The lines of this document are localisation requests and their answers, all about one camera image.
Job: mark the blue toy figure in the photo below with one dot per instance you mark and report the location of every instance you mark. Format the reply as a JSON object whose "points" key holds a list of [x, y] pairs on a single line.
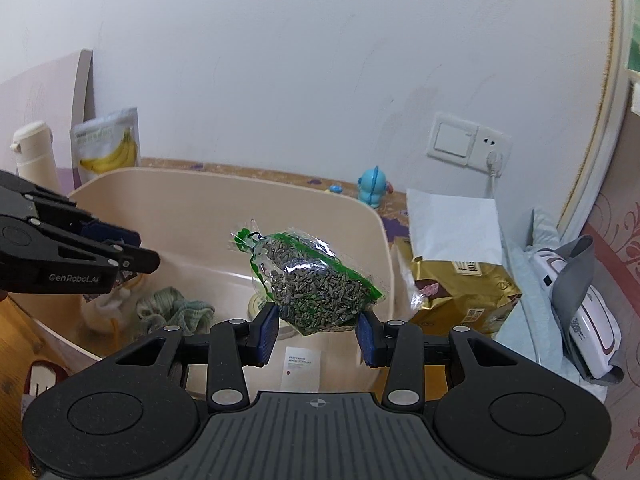
{"points": [[374, 187]]}

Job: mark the small blue yellow toy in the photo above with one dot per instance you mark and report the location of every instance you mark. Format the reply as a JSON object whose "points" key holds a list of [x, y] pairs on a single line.
{"points": [[334, 189]]}

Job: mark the gold foil bag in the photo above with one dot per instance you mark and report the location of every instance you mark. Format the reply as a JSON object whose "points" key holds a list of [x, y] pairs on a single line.
{"points": [[465, 295]]}

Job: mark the purple wooden panel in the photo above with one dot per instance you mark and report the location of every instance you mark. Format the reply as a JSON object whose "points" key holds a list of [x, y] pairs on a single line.
{"points": [[40, 90]]}

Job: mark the white paper bag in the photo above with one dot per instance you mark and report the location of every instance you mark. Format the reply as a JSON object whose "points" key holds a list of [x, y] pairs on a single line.
{"points": [[452, 225]]}

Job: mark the white handheld device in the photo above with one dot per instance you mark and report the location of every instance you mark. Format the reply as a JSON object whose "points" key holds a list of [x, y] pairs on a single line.
{"points": [[585, 320]]}

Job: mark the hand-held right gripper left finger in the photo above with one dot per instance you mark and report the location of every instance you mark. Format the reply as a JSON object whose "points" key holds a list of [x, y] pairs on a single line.
{"points": [[267, 332]]}

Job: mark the round metal tin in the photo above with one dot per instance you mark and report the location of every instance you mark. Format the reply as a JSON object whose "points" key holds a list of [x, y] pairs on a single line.
{"points": [[257, 306]]}

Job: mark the light blue bedding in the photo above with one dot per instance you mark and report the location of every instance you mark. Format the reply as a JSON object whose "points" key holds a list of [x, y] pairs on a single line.
{"points": [[530, 305]]}

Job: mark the green plaid scrunchie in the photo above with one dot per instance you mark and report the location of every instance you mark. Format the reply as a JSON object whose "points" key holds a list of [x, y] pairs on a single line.
{"points": [[175, 307]]}

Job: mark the white fluffy plush item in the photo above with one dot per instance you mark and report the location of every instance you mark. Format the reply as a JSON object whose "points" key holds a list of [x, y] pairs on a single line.
{"points": [[107, 305]]}

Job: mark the banana chips bag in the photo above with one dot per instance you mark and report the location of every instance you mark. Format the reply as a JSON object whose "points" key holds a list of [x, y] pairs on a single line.
{"points": [[107, 145]]}

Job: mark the brown printed table mat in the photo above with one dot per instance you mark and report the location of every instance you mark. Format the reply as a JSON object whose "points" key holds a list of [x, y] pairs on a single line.
{"points": [[280, 174]]}

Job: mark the cream pink floral headboard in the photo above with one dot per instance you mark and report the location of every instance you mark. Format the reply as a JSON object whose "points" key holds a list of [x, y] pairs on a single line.
{"points": [[615, 200]]}

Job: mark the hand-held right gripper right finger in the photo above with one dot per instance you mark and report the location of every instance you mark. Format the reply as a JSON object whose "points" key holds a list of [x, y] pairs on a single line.
{"points": [[367, 340]]}

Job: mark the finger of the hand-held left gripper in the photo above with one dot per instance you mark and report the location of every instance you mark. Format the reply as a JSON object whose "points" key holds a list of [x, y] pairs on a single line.
{"points": [[140, 260], [107, 234]]}

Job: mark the white wall switch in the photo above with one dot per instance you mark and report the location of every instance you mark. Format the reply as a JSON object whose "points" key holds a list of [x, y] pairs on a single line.
{"points": [[452, 139]]}

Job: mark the clear bag of dried seeds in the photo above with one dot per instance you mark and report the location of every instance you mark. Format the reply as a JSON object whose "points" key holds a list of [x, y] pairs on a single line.
{"points": [[305, 285]]}

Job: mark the cream thermos bottle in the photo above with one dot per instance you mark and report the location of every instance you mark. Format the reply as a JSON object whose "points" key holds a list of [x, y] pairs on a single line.
{"points": [[35, 160]]}

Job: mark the beige plastic bin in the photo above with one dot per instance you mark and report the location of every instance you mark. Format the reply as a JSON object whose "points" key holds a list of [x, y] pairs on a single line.
{"points": [[320, 217]]}

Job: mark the white box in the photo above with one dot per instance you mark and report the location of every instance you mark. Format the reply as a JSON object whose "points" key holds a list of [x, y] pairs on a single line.
{"points": [[301, 367]]}

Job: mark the white wall socket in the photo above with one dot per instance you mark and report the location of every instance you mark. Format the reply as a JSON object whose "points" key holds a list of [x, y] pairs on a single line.
{"points": [[492, 142]]}

